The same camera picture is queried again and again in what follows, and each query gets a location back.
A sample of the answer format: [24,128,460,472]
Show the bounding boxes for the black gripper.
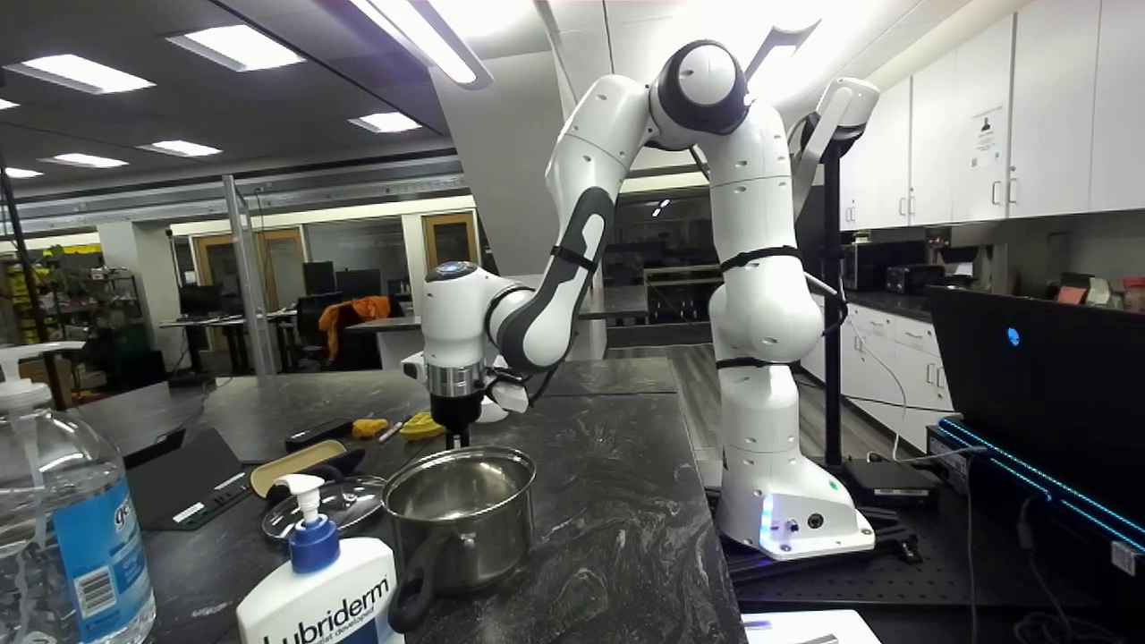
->
[425,388,486,455]

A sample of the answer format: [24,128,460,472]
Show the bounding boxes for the small yellow orange item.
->
[347,410,393,443]

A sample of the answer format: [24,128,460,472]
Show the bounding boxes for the stainless steel pot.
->
[380,443,541,633]

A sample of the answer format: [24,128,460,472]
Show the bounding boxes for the glass pot lid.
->
[257,476,393,547]

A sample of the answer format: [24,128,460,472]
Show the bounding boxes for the orange chair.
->
[314,294,393,371]

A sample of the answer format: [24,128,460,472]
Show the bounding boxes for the white Lubriderm lotion bottle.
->
[232,472,408,644]

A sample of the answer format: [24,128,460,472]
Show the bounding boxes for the ceiling light panel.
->
[138,137,226,162]
[345,108,425,137]
[0,46,157,99]
[163,21,309,75]

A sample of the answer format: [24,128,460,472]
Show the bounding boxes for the clear hand sanitizer pump bottle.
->
[0,341,163,644]

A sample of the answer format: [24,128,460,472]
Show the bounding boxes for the white paper sheet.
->
[742,607,888,644]

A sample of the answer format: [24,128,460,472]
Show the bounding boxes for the long ceiling light strip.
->
[347,0,493,90]

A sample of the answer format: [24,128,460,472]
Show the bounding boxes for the white base cabinet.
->
[797,295,961,455]

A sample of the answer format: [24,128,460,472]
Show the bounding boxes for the black monitor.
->
[927,285,1145,530]

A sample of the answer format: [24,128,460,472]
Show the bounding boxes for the yellow handled brush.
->
[243,435,351,501]

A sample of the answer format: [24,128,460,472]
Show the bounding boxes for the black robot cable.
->
[480,236,851,415]

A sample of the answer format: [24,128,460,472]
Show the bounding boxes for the black camera stand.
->
[796,75,945,505]

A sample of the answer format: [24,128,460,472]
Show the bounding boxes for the white wall cabinets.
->
[836,0,1145,232]

